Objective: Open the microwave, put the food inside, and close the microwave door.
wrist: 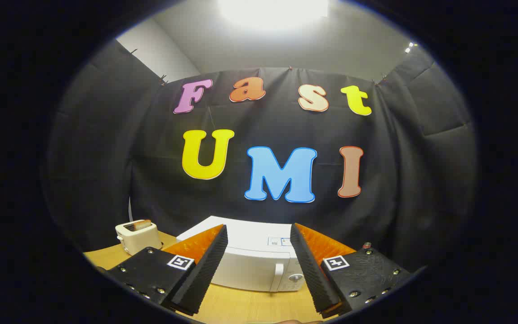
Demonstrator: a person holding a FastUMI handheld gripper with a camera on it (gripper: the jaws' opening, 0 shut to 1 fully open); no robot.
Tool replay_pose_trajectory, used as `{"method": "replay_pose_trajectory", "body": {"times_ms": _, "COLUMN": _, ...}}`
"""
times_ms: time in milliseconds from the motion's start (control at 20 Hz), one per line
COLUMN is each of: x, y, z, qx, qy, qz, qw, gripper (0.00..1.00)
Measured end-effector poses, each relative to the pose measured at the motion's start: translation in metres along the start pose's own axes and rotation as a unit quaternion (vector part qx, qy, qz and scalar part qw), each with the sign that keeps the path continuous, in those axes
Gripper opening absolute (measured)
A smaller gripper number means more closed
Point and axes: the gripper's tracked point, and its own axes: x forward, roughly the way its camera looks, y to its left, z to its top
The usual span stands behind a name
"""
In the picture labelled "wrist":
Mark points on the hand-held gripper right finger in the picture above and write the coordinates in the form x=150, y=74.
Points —
x=313, y=274

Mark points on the white microwave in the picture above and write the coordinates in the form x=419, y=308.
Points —
x=250, y=265

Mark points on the white toaster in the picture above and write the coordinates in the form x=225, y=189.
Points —
x=140, y=240

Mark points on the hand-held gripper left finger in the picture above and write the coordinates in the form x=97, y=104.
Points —
x=205, y=274

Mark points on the toast slice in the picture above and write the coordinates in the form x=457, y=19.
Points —
x=142, y=224

